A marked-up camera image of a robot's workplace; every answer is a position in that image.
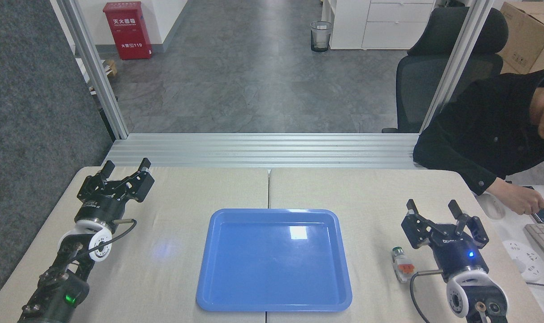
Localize red fire extinguisher box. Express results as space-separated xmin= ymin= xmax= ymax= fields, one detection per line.
xmin=103 ymin=1 xmax=153 ymax=61

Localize brown cardboard box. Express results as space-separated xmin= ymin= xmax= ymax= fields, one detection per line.
xmin=498 ymin=1 xmax=544 ymax=75

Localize person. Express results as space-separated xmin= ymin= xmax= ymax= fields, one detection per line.
xmin=413 ymin=68 xmax=544 ymax=196

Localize silver aluminium rail frame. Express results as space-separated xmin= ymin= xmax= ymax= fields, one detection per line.
xmin=102 ymin=133 xmax=422 ymax=170

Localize blue plastic tray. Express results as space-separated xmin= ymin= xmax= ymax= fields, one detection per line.
xmin=196 ymin=208 xmax=353 ymax=312

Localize black office chair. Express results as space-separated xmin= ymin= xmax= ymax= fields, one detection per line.
xmin=382 ymin=7 xmax=509 ymax=134

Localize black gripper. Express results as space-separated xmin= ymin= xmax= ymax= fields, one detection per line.
xmin=76 ymin=158 xmax=155 ymax=226
xmin=401 ymin=199 xmax=490 ymax=281

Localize grey felt partition panel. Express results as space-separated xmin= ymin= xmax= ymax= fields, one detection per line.
xmin=0 ymin=0 xmax=115 ymax=311

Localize white computer mouse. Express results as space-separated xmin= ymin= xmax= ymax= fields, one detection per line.
xmin=475 ymin=192 xmax=506 ymax=220

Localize white power strip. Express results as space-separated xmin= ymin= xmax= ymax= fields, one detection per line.
xmin=503 ymin=241 xmax=544 ymax=283

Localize white drawer cabinet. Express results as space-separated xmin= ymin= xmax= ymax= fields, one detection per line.
xmin=321 ymin=0 xmax=439 ymax=50

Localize mesh waste bin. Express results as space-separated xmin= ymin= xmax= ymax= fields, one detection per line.
xmin=310 ymin=21 xmax=333 ymax=52

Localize person's hand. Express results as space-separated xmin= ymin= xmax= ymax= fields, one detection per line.
xmin=486 ymin=178 xmax=544 ymax=216

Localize silver aluminium post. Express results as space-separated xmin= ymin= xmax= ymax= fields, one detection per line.
xmin=419 ymin=0 xmax=496 ymax=131
xmin=56 ymin=0 xmax=129 ymax=140

